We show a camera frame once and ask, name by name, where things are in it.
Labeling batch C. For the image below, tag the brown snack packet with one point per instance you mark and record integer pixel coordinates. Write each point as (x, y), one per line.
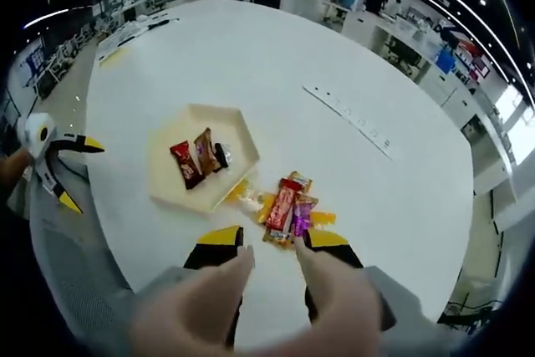
(207, 152)

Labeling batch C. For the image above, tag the blue storage bin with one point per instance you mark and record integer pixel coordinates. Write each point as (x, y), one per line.
(446, 61)

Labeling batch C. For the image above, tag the white table socket strip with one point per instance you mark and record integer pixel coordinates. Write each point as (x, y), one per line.
(351, 123)

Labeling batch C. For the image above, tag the small red snack packet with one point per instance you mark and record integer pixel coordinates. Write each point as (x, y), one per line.
(187, 164)

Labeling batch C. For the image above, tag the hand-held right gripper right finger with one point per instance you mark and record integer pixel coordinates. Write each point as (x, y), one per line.
(407, 302)

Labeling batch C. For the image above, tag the black pen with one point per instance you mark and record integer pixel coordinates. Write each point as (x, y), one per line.
(163, 23)

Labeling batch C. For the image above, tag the purple snack packet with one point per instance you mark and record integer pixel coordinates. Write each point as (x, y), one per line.
(303, 217)

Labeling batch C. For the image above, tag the white counter cabinet row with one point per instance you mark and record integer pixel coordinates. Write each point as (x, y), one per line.
(363, 24)

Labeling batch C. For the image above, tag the white mesh office chair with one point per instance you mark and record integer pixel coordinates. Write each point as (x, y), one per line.
(75, 273)

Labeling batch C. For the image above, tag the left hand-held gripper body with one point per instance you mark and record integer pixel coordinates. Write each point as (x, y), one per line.
(35, 133)

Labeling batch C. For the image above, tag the black snack clear packet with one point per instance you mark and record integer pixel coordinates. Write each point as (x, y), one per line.
(220, 156)

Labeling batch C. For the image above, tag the pink food tongs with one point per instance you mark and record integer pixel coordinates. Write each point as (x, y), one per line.
(188, 311)

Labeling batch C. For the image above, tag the red blue wall banner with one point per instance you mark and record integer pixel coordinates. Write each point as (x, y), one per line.
(476, 60)

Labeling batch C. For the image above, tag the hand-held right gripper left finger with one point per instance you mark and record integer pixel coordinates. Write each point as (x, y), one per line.
(213, 254)

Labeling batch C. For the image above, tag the pile of snack packets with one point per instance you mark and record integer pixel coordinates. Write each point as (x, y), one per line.
(301, 181)

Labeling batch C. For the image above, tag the beige hexagonal container tray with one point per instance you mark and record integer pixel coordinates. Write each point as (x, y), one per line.
(217, 123)

